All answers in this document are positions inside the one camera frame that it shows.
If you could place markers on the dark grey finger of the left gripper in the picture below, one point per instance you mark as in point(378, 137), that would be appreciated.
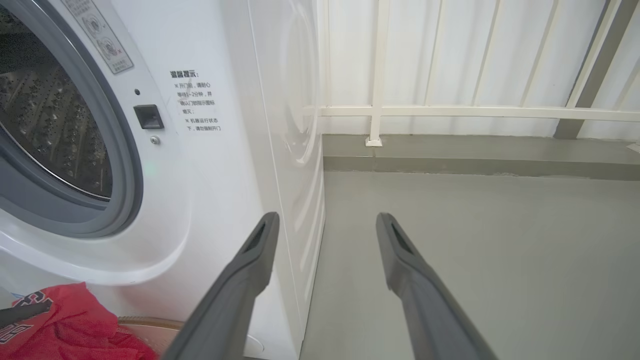
point(20, 313)

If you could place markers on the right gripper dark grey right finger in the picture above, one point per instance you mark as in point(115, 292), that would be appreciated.
point(430, 310)

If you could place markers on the red jersey garment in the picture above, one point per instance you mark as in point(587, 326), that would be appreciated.
point(75, 325)

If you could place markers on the small silver screw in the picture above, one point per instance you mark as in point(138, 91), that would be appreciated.
point(155, 140)

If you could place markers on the black door latch socket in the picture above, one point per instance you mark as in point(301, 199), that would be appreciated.
point(148, 117)

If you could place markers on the white metal railing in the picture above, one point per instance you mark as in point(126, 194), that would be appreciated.
point(450, 111)

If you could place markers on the grey warning label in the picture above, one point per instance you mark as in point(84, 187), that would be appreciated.
point(102, 35)

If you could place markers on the printed text notice sticker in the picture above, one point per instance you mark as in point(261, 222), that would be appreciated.
point(197, 100)

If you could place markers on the round white filter cover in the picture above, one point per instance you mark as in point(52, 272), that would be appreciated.
point(254, 346)

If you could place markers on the cream perforated laundry basket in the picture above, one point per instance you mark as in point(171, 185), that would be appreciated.
point(150, 325)

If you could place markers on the white washing machine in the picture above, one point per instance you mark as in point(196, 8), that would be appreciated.
point(220, 175)

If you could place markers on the perforated steel drum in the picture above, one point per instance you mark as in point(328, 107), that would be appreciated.
point(50, 125)

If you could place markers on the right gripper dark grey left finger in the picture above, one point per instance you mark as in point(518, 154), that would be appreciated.
point(225, 300)

